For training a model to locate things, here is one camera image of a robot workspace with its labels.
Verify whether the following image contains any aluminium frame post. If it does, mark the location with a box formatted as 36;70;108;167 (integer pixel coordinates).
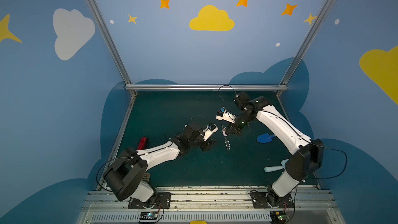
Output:
85;0;132;86
276;0;337;98

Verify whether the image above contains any left side frame bar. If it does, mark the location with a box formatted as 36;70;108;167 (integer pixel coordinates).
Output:
95;95;136;191

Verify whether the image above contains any white slotted cable duct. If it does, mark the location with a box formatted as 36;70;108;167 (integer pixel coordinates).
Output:
87;212;271;224

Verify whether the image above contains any back aluminium frame bar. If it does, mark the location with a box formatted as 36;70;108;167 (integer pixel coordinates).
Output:
125;84;288;91

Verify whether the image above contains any light blue spatula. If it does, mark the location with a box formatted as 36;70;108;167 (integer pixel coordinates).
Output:
264;159;289;173

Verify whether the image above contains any brown slotted spatula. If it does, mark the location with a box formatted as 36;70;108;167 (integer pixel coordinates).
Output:
142;173;150;182

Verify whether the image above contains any red cylindrical bottle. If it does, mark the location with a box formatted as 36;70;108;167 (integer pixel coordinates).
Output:
136;136;149;150

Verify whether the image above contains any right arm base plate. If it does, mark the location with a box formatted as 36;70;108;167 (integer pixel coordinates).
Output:
249;190;295;208

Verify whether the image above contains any green circuit board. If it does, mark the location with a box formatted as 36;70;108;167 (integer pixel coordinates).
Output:
270;212;295;224
139;212;159;223

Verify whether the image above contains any right aluminium frame post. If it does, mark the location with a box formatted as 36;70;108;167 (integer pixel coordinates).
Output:
276;0;337;98

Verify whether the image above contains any blue toy shovel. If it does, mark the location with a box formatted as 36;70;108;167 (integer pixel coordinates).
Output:
257;133;275;144

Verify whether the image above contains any right side frame bar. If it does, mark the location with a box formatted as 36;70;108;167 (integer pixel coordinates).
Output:
277;96;290;121

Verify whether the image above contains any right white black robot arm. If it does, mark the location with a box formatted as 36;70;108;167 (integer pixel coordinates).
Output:
216;92;328;204

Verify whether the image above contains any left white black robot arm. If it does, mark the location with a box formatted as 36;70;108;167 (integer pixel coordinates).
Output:
103;122;219;207

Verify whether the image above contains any left aluminium frame post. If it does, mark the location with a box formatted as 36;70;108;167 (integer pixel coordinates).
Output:
85;0;132;86

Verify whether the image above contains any right green circuit board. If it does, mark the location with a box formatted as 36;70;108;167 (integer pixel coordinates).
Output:
270;212;295;224

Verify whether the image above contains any aluminium mounting rail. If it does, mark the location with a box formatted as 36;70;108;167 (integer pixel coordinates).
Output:
81;185;338;212

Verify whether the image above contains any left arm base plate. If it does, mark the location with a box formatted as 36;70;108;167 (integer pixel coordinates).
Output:
127;192;171;209

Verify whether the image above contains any yellow object bottom edge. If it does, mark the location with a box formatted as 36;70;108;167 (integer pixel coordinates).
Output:
189;220;207;224

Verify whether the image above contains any left green circuit board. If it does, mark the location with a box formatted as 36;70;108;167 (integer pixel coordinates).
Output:
139;212;159;223

